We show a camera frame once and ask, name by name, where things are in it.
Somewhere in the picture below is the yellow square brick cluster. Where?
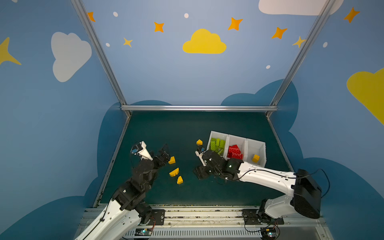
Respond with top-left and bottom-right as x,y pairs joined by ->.
168,156 -> 176,165

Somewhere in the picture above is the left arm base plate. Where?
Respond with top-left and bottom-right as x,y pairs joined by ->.
141,209 -> 165,226

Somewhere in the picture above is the left controller board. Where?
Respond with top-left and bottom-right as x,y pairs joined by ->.
135,229 -> 153,238

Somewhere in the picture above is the aluminium frame right post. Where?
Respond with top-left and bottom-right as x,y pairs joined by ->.
266,0 -> 336,119

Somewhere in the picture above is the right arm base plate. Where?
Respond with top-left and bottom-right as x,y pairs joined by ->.
242,209 -> 285,225

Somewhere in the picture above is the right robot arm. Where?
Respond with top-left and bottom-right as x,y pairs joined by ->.
194,149 -> 322,223

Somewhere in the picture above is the yellow curved brick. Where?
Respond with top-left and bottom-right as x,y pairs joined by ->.
169,168 -> 180,177

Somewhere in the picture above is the controller board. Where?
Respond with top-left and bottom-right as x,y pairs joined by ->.
135,229 -> 153,238
260,228 -> 278,240

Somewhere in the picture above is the aluminium frame rear bar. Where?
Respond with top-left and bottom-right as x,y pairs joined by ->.
121,105 -> 278,112

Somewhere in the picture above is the front aluminium rail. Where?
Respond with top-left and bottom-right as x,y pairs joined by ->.
73,205 -> 334,240

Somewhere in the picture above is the white three-compartment bin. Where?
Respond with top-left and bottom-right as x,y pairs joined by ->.
207,131 -> 267,167

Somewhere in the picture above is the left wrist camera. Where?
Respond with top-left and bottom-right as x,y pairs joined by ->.
131,141 -> 153,161

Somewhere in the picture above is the aluminium frame post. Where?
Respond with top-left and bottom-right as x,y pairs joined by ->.
71,0 -> 127,107
266,0 -> 336,119

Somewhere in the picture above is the yellow slope brick front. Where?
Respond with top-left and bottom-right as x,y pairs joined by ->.
177,176 -> 184,185

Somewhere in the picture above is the aluminium frame left post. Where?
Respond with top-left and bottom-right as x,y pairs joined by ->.
71,0 -> 127,107

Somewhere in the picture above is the right controller board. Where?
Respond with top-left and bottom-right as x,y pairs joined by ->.
260,228 -> 278,240

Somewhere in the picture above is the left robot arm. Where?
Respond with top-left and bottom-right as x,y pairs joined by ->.
76,141 -> 171,240

